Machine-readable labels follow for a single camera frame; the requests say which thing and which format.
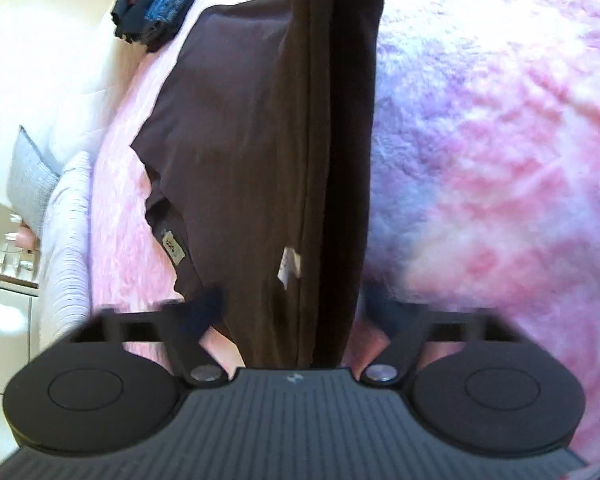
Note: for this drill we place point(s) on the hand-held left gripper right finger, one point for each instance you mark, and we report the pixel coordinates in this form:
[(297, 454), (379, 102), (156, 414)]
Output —
[(387, 317)]

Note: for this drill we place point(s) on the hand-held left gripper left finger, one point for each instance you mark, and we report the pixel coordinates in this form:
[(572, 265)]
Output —
[(200, 316)]

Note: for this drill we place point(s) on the dark shirt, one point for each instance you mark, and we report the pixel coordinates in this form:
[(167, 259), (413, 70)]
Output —
[(260, 160)]

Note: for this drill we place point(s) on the pink floral blanket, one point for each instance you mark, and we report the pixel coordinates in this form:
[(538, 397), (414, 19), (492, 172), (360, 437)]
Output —
[(480, 160)]

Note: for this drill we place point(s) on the small pink item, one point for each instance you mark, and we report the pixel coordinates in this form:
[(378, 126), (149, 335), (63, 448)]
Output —
[(25, 235)]

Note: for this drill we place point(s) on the white nightstand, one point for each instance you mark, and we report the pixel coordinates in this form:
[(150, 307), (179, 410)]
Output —
[(5, 320)]

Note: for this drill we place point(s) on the grey pillow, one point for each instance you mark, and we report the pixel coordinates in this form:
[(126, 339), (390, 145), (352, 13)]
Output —
[(30, 180)]

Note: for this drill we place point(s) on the white bedding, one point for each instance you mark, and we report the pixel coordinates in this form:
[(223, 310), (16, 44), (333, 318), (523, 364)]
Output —
[(80, 120)]

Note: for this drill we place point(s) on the blue patterned folded garment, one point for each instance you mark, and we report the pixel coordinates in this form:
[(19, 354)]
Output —
[(172, 5)]

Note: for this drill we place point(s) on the navy folded garment red stripe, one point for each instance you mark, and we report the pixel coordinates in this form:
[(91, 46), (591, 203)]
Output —
[(135, 0)]

